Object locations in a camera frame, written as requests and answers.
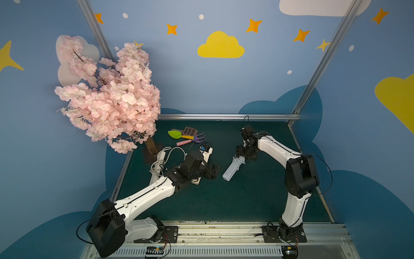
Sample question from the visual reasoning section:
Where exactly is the horizontal aluminium frame rail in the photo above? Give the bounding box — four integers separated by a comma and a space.
158, 114, 300, 122

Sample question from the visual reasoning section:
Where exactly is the vertical aluminium post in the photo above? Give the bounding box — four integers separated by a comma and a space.
77, 0, 114, 59
287, 0, 363, 128

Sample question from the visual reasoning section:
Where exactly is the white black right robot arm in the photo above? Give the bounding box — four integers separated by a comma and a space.
237, 125, 320, 233

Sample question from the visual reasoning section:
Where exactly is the brown slotted toy scoop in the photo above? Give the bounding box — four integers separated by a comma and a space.
171, 126, 198, 136

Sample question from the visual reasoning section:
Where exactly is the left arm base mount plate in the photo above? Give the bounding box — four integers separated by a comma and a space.
133, 226, 179, 244

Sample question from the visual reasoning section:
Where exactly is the purple pink toy rake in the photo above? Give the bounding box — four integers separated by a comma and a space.
176, 133, 206, 146

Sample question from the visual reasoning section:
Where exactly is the beige red socket power strip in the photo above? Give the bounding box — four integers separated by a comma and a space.
191, 177, 201, 185

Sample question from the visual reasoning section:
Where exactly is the left vertical aluminium post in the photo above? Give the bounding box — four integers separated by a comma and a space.
77, 0, 114, 59

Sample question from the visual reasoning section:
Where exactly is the right vertical aluminium post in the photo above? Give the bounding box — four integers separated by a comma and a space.
287, 0, 363, 128

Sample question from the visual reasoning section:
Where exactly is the green yellow toy trowel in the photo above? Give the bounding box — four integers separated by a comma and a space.
168, 130, 194, 140

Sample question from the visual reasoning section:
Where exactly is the small white adapter strip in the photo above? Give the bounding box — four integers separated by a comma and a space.
222, 156, 245, 181

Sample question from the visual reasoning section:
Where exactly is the white power strip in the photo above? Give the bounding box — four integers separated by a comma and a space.
149, 149, 166, 185

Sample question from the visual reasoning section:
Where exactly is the front aluminium rail base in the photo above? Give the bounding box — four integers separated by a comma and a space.
79, 221, 361, 259

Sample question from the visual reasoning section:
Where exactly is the dark metal tree base plate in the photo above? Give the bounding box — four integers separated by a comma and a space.
142, 142, 165, 165

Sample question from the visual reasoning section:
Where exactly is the brown artificial tree trunk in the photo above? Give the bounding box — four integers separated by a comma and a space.
144, 137, 158, 156

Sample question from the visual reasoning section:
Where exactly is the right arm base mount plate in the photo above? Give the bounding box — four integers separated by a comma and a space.
261, 224, 307, 244

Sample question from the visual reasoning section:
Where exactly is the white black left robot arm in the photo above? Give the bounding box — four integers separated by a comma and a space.
86, 146, 220, 258

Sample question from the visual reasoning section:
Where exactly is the pink blossom artificial tree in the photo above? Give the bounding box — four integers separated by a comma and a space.
55, 36, 161, 154

